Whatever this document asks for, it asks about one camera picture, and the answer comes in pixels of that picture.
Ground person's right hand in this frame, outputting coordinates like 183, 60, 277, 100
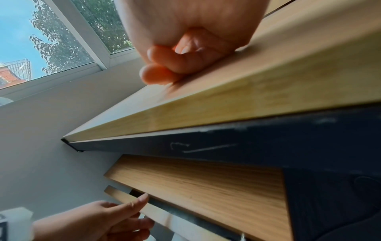
114, 0, 270, 85

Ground person's left hand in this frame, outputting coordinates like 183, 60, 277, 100
31, 193, 156, 241

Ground thin light wooden strip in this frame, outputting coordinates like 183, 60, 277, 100
104, 185, 231, 241

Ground oak wooden panel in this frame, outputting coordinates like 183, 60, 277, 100
104, 154, 292, 241

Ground black wood grain panel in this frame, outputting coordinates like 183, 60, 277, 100
282, 168, 381, 241

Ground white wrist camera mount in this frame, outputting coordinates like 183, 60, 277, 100
0, 206, 34, 241

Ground white window frame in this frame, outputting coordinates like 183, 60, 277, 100
0, 0, 146, 100

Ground black table frame beam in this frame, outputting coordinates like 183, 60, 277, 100
61, 103, 381, 176

